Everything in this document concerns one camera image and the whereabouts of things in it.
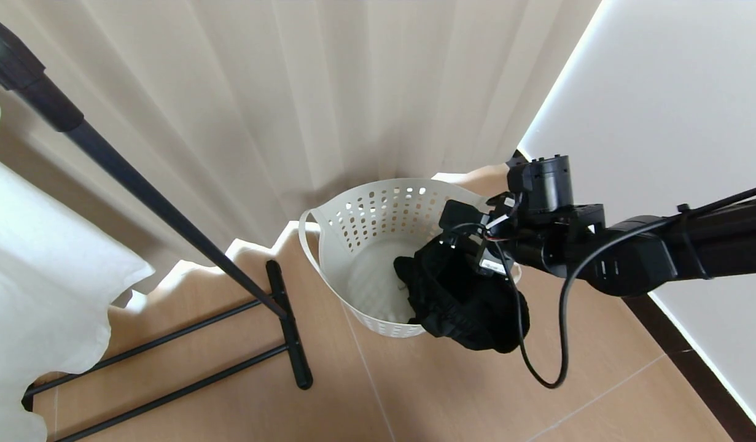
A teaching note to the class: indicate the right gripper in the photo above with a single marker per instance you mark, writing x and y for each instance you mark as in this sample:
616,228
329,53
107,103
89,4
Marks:
525,255

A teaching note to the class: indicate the black garment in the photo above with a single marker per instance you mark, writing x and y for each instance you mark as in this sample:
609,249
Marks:
457,301

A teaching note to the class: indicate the white printed garment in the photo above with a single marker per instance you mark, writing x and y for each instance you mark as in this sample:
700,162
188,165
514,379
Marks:
40,276

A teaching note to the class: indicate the white laundry basket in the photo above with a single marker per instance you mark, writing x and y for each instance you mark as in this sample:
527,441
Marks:
365,209

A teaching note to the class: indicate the black clothes rack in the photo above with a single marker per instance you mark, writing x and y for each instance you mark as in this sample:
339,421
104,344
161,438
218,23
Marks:
138,184

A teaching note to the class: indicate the beige curtain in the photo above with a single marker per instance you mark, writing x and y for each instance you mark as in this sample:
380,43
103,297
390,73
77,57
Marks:
261,92

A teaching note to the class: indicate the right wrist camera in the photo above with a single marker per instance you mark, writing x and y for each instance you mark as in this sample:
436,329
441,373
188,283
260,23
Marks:
460,215

